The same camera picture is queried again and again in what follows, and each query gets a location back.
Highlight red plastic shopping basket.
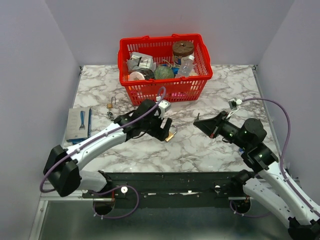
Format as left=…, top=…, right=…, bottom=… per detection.
left=117, top=33, right=213, bottom=106

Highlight black metal base rail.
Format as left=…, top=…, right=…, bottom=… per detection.
left=82, top=172, right=254, bottom=213

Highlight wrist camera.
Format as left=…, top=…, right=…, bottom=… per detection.
left=227, top=98, right=243, bottom=119
left=155, top=100, right=171, bottom=119

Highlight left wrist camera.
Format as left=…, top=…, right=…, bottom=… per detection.
left=155, top=100, right=171, bottom=119

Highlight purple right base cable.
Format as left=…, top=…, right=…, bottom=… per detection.
left=229, top=198, right=273, bottom=219

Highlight black tape roll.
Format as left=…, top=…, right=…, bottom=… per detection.
left=128, top=68, right=156, bottom=81

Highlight large brass padlock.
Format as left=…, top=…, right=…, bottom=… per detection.
left=165, top=125, right=178, bottom=143

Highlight small brass padlock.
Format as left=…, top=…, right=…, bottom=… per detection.
left=106, top=96, right=117, bottom=109

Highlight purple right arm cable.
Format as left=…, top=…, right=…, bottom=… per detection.
left=239, top=97, right=320, bottom=218

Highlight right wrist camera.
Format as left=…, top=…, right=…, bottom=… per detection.
left=227, top=98, right=243, bottom=119

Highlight grey foil pouch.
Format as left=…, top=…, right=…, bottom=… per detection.
left=126, top=51, right=156, bottom=73

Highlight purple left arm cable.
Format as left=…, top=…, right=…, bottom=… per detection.
left=39, top=85, right=167, bottom=194

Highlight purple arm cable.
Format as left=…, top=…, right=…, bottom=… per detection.
left=239, top=97, right=320, bottom=218
left=39, top=85, right=167, bottom=194

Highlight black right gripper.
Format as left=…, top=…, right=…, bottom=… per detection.
left=194, top=110, right=250, bottom=150

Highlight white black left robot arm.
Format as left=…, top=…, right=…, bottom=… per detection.
left=43, top=99, right=172, bottom=198

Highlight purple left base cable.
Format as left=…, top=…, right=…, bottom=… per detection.
left=87, top=184, right=141, bottom=221

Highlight blue razor package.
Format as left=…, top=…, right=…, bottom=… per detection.
left=65, top=107, right=92, bottom=144

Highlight keys with panda keychain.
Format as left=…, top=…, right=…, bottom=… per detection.
left=107, top=111, right=115, bottom=121

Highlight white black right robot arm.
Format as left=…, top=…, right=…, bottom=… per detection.
left=193, top=111, right=320, bottom=240

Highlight clear plastic bottle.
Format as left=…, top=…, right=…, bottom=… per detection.
left=175, top=55, right=195, bottom=79

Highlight green glitter ball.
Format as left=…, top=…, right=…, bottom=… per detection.
left=154, top=65, right=175, bottom=80

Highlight jar with brown lid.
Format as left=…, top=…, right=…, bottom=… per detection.
left=172, top=40, right=195, bottom=67

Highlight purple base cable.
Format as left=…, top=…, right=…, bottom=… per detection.
left=87, top=184, right=141, bottom=221
left=229, top=198, right=273, bottom=219

